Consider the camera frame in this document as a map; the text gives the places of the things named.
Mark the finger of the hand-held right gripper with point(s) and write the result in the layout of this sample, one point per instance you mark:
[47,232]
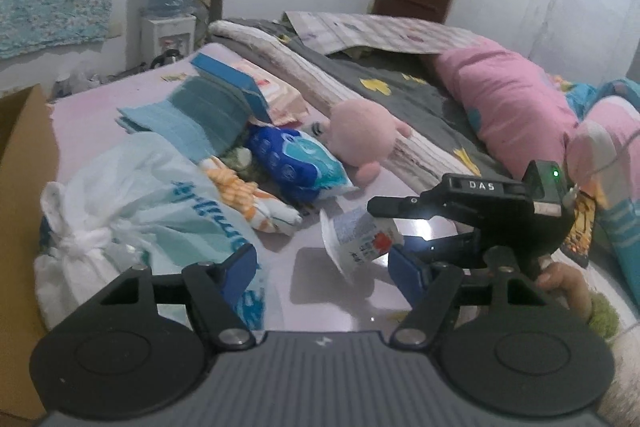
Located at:
[400,207]
[457,247]

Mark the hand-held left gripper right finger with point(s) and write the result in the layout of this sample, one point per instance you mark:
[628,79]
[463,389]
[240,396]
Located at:
[406,277]

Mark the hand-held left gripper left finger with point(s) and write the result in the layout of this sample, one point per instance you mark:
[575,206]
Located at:
[239,272]

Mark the white yogurt cup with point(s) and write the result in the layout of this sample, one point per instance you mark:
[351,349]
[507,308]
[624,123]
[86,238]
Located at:
[355,237]

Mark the light blue towel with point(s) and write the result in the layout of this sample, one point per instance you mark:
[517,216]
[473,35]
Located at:
[200,117]

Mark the blue white box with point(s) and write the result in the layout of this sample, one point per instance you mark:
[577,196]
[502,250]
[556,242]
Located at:
[240,87]

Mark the brown cardboard box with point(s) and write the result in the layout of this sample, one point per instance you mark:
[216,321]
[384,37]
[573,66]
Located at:
[20,207]

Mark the person's right hand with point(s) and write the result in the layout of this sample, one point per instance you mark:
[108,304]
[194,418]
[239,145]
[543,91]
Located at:
[567,287]

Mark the orange white patterned cloth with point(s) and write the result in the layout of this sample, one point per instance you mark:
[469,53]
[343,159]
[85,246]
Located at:
[240,194]

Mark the pink plush toy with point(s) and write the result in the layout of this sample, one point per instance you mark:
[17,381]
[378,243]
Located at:
[360,132]

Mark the grey blanket yellow stars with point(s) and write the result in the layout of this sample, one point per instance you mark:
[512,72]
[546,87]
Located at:
[400,107]

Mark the colourful printed blanket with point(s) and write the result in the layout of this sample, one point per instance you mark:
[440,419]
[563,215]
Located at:
[620,227]

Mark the green knitted cloth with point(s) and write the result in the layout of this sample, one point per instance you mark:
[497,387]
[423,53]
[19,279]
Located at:
[240,157]

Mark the pink pillow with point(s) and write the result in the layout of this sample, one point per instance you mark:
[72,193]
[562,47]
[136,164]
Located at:
[500,97]

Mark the dark blue plastic packet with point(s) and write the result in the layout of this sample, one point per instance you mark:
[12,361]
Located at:
[290,157]

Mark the white plastic bag blue print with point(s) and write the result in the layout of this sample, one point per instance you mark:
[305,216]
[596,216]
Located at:
[135,187]

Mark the pink wet wipes pack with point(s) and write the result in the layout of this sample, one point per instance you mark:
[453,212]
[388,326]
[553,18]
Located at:
[282,99]

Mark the beige striped blanket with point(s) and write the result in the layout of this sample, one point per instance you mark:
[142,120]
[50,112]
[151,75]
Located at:
[300,62]

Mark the pale checked blanket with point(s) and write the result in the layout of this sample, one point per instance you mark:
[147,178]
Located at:
[380,32]

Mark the dark kettle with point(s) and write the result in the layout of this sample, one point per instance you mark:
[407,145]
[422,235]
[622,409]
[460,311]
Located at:
[167,57]

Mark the crumpled white plastic bags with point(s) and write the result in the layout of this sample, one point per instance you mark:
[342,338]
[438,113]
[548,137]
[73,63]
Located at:
[80,82]

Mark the white water dispenser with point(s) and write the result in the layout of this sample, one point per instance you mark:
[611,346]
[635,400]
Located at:
[167,32]

